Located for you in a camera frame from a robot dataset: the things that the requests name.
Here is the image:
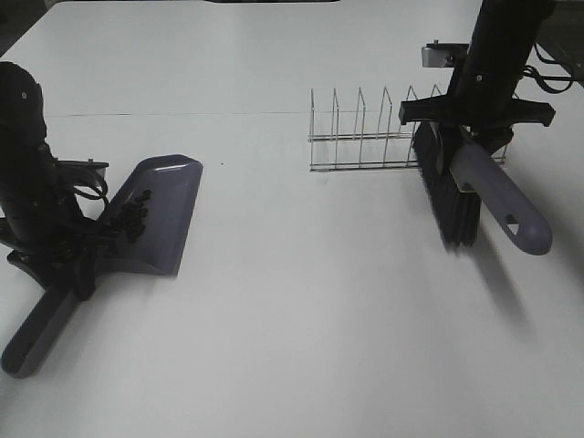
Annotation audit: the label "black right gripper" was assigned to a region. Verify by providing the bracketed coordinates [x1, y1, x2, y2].
[399, 95, 555, 175]

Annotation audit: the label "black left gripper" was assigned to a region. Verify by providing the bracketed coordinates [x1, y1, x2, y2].
[5, 224, 119, 301]

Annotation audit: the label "purple hand brush black bristles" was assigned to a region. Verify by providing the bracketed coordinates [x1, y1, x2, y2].
[413, 121, 553, 256]

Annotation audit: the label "pile of coffee beans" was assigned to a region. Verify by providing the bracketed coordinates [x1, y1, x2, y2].
[108, 190, 151, 244]

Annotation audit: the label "purple plastic dustpan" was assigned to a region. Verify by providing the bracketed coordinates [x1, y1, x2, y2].
[1, 154, 203, 379]

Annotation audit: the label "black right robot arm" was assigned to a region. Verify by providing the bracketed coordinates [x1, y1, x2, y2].
[399, 1, 555, 183]

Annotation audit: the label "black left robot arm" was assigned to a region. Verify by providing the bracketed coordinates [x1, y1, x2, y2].
[1, 61, 110, 300]

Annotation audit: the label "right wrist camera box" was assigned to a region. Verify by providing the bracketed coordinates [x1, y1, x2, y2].
[421, 40, 469, 68]

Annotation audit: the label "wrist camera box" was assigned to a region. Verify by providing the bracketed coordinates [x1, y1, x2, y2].
[56, 159, 109, 189]
[421, 40, 469, 68]

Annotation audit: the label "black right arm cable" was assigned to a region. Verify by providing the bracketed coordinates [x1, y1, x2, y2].
[517, 43, 576, 95]

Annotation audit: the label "chrome wire rack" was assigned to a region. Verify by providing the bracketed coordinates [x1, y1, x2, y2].
[308, 81, 515, 173]

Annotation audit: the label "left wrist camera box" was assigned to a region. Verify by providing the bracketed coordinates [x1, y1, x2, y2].
[56, 159, 109, 189]

